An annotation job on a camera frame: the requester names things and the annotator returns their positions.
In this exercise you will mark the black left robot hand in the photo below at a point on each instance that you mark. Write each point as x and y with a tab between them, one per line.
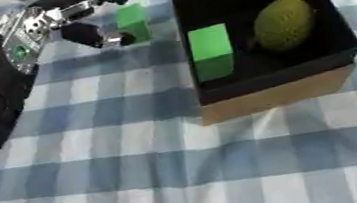
83	32

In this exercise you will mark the cardboard box with black inside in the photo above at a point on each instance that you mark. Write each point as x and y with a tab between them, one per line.
268	69

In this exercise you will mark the green block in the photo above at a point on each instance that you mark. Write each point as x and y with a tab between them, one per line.
133	22
212	51

